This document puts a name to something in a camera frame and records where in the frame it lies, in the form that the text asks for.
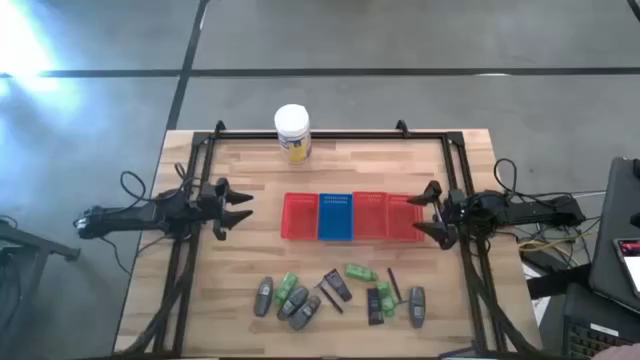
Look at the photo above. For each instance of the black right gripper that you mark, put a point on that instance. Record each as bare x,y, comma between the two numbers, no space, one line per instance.
456,210

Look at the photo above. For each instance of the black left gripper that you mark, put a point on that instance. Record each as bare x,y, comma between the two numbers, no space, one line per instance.
210,205

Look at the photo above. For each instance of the green travel bottle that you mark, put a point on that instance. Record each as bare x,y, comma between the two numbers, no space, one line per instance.
286,289
386,299
360,272

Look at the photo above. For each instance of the dark blue squeeze tube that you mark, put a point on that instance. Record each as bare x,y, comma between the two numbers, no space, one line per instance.
375,306
337,284

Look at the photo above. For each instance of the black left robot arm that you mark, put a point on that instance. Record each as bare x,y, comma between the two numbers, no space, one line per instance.
130,217

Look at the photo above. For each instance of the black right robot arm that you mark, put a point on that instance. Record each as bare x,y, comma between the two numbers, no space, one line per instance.
525,212

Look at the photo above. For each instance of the red plastic basket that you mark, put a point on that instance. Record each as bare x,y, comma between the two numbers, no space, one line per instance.
402,220
300,217
370,216

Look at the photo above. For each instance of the white yellow wipes canister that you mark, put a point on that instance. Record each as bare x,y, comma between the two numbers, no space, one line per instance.
293,132

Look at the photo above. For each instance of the blue plastic basket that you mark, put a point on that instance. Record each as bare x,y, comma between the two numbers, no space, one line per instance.
336,217

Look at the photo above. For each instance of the black laptop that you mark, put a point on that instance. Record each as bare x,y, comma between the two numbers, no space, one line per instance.
607,240

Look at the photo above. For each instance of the black keyboard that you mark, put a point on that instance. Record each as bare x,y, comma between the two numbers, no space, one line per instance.
585,320

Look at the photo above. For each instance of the grey side table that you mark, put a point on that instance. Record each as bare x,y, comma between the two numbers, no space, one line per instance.
30,243

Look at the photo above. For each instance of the person's hand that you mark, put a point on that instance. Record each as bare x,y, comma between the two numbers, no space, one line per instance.
622,353

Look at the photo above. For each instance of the black metal rig frame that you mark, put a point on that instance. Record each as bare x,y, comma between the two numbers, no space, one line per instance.
375,135

